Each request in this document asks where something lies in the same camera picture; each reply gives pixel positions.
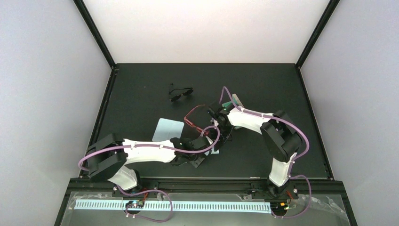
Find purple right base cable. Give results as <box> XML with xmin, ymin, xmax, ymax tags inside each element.
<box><xmin>270</xmin><ymin>174</ymin><xmax>313</xmax><ymax>219</ymax></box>

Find white slotted cable duct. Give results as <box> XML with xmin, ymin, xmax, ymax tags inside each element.
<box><xmin>73</xmin><ymin>200</ymin><xmax>271</xmax><ymax>214</ymax></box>

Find black round sunglasses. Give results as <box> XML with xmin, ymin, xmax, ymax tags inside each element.
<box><xmin>168</xmin><ymin>83</ymin><xmax>194</xmax><ymax>102</ymax></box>

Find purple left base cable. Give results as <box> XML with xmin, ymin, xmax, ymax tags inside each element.
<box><xmin>117</xmin><ymin>186</ymin><xmax>174</xmax><ymax>223</ymax></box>

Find black left frame post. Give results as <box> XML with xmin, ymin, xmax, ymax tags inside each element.
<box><xmin>73</xmin><ymin>0</ymin><xmax>116</xmax><ymax>69</ymax></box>

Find controller circuit board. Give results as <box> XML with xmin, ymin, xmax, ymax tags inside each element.
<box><xmin>125</xmin><ymin>200</ymin><xmax>145</xmax><ymax>210</ymax></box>
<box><xmin>271</xmin><ymin>202</ymin><xmax>296</xmax><ymax>210</ymax></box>

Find right controller circuit board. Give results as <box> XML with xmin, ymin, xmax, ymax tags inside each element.
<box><xmin>271</xmin><ymin>202</ymin><xmax>296</xmax><ymax>210</ymax></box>

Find black right frame post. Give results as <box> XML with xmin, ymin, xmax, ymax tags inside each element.
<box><xmin>295</xmin><ymin>0</ymin><xmax>340</xmax><ymax>70</ymax></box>

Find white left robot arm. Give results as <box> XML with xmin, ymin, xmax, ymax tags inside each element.
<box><xmin>78</xmin><ymin>133</ymin><xmax>220</xmax><ymax>190</ymax></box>

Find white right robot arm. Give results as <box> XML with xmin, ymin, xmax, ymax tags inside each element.
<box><xmin>207</xmin><ymin>103</ymin><xmax>303</xmax><ymax>197</ymax></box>

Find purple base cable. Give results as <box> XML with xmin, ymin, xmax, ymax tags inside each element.
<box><xmin>270</xmin><ymin>174</ymin><xmax>313</xmax><ymax>219</ymax></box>
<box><xmin>117</xmin><ymin>186</ymin><xmax>174</xmax><ymax>223</ymax></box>

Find light blue cleaning cloth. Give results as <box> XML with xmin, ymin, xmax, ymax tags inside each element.
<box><xmin>152</xmin><ymin>118</ymin><xmax>184</xmax><ymax>142</ymax></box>
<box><xmin>205</xmin><ymin>137</ymin><xmax>219</xmax><ymax>156</ymax></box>

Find pink transparent sunglasses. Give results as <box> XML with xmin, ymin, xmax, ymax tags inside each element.
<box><xmin>184</xmin><ymin>105</ymin><xmax>209</xmax><ymax>136</ymax></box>

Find grey felt glasses case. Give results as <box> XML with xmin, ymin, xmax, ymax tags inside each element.
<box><xmin>222</xmin><ymin>94</ymin><xmax>244</xmax><ymax>130</ymax></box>

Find black frame post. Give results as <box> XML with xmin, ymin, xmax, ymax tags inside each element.
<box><xmin>295</xmin><ymin>0</ymin><xmax>340</xmax><ymax>70</ymax></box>
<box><xmin>73</xmin><ymin>0</ymin><xmax>116</xmax><ymax>69</ymax></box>

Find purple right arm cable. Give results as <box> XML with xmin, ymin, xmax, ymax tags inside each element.
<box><xmin>219</xmin><ymin>86</ymin><xmax>311</xmax><ymax>175</ymax></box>

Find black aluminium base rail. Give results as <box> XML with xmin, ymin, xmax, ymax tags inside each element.
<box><xmin>54</xmin><ymin>177</ymin><xmax>357</xmax><ymax>226</ymax></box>

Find left controller circuit board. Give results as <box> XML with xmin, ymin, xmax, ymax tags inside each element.
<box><xmin>125</xmin><ymin>200</ymin><xmax>145</xmax><ymax>210</ymax></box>

